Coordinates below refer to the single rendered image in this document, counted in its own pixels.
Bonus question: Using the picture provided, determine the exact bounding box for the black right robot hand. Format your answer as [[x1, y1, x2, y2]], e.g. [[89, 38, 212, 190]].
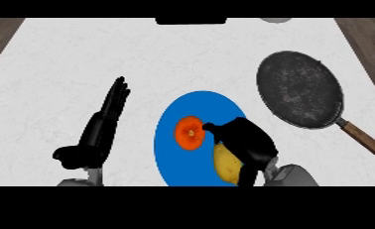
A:
[[200, 116, 280, 187]]

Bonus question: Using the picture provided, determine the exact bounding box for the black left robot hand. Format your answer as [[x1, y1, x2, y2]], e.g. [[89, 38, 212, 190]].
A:
[[51, 75, 131, 171]]

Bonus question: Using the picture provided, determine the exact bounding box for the yellow lemon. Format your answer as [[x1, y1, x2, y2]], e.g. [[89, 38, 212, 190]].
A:
[[212, 143, 245, 185]]

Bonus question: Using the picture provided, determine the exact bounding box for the blue round plate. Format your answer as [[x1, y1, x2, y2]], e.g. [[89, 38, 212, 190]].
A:
[[153, 90, 249, 187]]

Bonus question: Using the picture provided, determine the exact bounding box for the dark grey frying pan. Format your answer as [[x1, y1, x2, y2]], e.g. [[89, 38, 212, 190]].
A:
[[255, 51, 375, 156]]

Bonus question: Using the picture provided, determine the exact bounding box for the orange round fruit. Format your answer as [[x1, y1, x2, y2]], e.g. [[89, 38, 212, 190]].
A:
[[174, 115, 206, 152]]

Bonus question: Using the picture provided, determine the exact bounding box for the grey round object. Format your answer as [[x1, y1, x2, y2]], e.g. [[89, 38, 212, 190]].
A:
[[259, 17, 292, 25]]

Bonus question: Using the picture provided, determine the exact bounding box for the black appliance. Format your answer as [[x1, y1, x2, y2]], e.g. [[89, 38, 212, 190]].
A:
[[153, 17, 228, 26]]

